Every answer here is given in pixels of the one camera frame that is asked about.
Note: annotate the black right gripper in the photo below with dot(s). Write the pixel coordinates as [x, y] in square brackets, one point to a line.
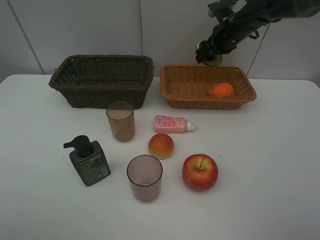
[224, 38]

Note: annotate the halved avocado with pit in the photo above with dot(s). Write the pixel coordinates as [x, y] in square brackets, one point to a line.
[214, 51]

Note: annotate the orange tangerine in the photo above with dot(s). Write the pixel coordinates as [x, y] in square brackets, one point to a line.
[222, 90]

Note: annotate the orange yellow peach fruit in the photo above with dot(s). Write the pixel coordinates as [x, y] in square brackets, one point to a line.
[161, 146]

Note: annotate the red apple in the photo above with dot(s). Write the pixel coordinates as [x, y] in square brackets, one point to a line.
[200, 172]

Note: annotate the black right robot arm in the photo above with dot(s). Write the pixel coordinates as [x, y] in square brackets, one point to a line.
[264, 12]

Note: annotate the light orange wicker basket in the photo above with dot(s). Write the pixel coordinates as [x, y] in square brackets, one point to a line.
[187, 86]

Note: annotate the pink small bottle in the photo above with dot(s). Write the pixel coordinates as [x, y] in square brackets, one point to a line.
[169, 125]

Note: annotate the brown translucent plastic cup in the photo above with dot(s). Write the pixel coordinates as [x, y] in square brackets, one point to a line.
[121, 120]

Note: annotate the dark brown wicker basket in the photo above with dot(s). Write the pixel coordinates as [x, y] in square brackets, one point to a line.
[97, 81]

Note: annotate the pink translucent plastic cup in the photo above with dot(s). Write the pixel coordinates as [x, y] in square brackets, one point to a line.
[145, 173]

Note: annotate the dark green pump bottle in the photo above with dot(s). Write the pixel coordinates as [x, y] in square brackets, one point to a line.
[88, 159]

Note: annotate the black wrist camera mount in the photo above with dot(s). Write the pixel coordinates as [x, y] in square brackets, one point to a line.
[222, 8]

